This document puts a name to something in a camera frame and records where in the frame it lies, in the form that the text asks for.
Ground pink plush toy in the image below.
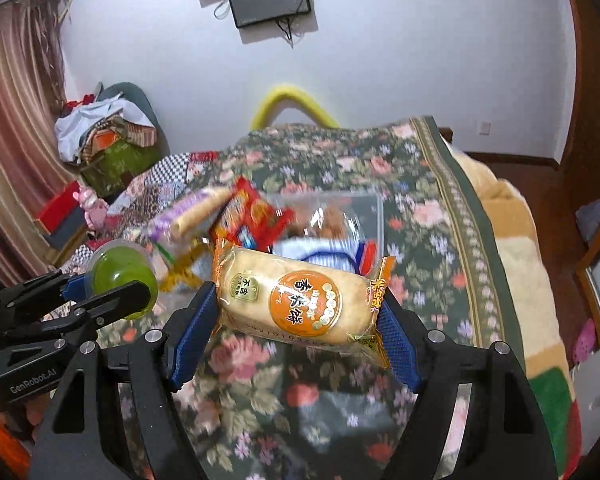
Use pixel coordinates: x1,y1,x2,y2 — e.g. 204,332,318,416
72,184,108,231

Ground gold snack bar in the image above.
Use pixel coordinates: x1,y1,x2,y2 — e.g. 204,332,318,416
158,240,212,292

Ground pile of clothes on chair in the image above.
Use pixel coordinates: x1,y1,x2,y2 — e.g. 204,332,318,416
54,82,170,200

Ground wall power socket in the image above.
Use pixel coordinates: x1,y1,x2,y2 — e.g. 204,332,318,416
478,122,491,136

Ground beige green plush blanket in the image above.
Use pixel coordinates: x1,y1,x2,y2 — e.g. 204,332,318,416
451,148,581,479

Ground blue white snack bag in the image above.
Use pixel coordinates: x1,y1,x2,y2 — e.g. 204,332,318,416
272,237,375,275

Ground purple cracker roll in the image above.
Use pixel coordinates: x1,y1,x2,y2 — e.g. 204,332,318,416
147,186,233,242

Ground dark floral bedspread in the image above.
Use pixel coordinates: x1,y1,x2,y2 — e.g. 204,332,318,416
69,115,527,480

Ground red gift box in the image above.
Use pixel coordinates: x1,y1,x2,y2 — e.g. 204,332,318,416
34,181,80,235

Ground patchwork checkered quilt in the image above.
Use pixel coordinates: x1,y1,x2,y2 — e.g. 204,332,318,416
61,152,219,274

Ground yellow foam tube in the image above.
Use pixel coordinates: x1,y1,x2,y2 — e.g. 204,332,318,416
250,84,339,130

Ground clear bag of pastries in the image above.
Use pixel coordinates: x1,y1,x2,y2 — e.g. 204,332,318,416
274,197,368,259

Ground wooden door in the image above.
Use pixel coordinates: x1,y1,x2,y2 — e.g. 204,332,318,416
562,0,600,209

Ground striped pink curtain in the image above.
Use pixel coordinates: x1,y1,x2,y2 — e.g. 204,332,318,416
0,0,74,285

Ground green jelly cup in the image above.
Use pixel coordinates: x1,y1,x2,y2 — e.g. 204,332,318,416
85,240,158,321

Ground red snack bag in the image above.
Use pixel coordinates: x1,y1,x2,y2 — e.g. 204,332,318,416
210,177,294,252

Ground clear plastic storage bin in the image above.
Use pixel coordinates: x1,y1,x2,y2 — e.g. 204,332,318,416
266,191,384,268

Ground orange rice cracker pack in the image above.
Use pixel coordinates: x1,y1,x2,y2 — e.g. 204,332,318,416
212,240,396,368

